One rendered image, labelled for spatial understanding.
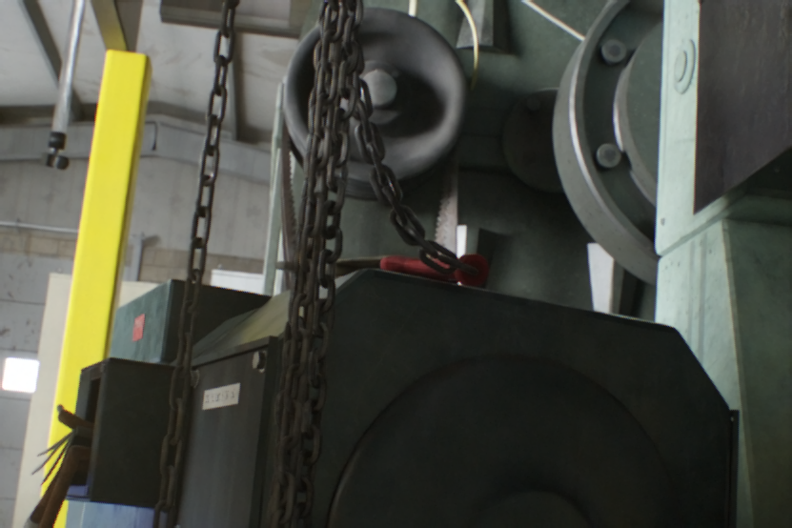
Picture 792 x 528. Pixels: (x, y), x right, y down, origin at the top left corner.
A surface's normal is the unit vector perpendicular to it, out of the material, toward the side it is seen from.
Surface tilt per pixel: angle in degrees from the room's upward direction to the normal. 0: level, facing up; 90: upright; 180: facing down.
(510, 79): 90
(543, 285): 90
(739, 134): 90
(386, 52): 97
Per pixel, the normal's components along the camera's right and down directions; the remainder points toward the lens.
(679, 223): -0.99, -0.11
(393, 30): -0.18, 0.87
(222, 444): -0.90, -0.18
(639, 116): 0.11, -0.21
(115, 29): -0.09, 0.97
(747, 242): 0.12, -0.50
